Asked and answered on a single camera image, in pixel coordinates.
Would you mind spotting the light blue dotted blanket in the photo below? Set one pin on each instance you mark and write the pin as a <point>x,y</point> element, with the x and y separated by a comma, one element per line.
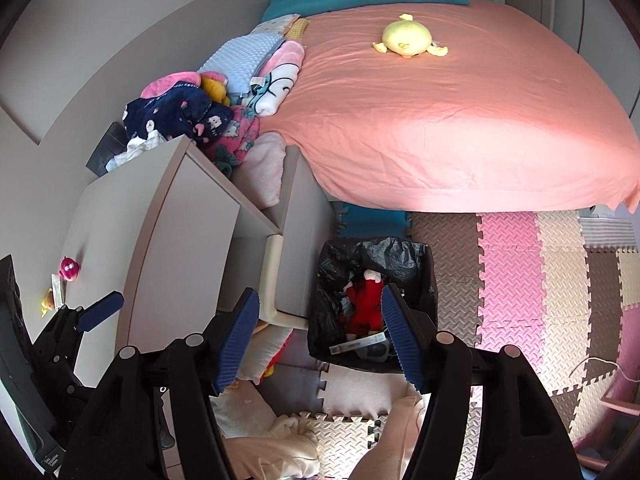
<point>240,62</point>

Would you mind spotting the bin with black bag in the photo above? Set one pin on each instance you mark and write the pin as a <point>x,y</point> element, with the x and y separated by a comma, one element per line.
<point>330,280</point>

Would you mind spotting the black wall box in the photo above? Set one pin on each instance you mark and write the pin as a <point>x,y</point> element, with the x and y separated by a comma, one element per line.
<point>106,150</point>

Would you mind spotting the yellow dotted pillow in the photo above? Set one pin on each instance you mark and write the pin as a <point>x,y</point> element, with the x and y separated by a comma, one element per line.
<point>297,29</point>

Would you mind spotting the red plush monkey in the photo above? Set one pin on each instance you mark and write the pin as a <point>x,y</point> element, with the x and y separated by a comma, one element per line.
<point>362,305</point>

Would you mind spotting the grey striped rug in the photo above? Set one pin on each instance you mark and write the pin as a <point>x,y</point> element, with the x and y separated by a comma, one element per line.
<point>605,232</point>

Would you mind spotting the white door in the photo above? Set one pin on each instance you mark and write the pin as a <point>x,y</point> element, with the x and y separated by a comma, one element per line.
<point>542,0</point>

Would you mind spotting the white flat box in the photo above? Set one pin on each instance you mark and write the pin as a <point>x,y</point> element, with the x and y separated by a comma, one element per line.
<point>352,344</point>

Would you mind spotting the small pink toy figure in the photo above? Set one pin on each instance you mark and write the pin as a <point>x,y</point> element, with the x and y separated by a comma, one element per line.
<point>69,269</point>

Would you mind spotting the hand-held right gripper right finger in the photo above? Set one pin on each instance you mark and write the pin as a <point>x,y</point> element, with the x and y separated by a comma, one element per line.
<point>400,340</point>

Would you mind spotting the yellow orange plush toy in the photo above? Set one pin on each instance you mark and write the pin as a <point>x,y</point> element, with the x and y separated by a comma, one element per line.
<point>216,87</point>

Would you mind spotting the white cloth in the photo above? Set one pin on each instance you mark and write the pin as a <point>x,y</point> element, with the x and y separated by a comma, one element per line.
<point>137,149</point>

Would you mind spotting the person's leg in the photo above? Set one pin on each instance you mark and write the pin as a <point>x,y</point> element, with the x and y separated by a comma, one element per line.
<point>390,440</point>

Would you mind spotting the navy printed fleece blanket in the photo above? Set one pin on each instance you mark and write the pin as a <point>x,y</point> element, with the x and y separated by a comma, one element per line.
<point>165,112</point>

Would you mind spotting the pale pink pillow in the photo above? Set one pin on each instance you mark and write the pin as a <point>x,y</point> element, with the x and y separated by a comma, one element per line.
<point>260,172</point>

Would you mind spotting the pink floral blanket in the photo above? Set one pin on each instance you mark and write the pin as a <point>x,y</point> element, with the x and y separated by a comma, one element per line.
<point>232,137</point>

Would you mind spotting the white cushion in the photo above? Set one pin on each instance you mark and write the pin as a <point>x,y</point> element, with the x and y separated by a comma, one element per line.
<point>265,347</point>

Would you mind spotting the cream fluffy cloth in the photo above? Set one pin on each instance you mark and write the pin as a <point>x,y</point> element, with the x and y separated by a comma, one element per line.
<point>270,445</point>

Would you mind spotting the small yellow toy figure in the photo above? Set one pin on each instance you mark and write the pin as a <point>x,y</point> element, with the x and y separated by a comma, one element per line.
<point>48,302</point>

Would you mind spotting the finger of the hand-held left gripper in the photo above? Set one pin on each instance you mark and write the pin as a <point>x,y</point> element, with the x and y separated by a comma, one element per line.
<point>102,310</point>

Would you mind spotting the bed with pink sheet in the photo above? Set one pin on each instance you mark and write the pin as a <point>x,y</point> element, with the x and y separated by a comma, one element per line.
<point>450,120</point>

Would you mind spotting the grey desk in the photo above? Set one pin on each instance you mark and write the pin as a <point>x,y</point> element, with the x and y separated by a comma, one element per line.
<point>200,220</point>

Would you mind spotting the white dotted pillow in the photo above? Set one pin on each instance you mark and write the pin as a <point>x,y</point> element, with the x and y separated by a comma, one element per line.
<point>275,25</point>

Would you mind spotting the grey round item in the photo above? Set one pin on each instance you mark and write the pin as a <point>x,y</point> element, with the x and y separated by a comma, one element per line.
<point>375,352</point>

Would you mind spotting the white pink printed blanket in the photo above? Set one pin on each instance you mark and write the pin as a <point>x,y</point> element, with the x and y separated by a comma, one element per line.
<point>280,77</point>

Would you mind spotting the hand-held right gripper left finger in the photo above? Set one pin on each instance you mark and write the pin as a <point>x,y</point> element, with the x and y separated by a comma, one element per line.
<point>240,340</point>

